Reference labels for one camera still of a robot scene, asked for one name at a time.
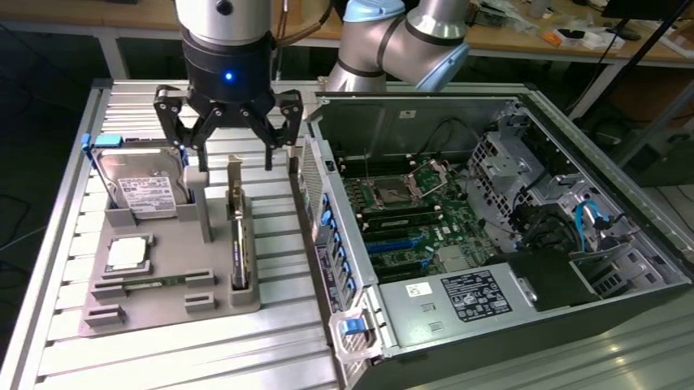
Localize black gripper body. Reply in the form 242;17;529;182
182;30;275;129

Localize graphics card with metal bracket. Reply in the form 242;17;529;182
223;154;257;292

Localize CPU socket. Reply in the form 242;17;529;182
371;178;414;210

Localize wooden desk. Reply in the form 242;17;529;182
0;0;694;68

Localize metal socket cover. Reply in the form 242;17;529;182
403;158;453;197

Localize silver CPU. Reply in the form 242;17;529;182
106;236;154;271

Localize green motherboard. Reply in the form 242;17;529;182
341;158;522;285

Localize metal disk bay cage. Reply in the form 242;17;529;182
466;128;550;213

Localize green RAM stick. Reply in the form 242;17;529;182
123;275;189;288

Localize silver chipset heatsink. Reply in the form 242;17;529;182
437;247;471;271

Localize grey parts rack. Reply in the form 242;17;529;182
78;164;263;338

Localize grey power supply unit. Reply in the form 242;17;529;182
378;262;540;358

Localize black fan shroud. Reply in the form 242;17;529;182
483;251;605;312

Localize black tripod pole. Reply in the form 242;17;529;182
565;0;682;111

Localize open black PC case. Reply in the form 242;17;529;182
286;91;694;390

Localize black monitor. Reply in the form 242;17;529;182
600;0;694;41

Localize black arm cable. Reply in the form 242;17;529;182
274;0;334;81

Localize hard disk with blue bracket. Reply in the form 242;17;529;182
80;133;198;221

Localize blue disk wire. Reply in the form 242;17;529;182
573;200;605;255

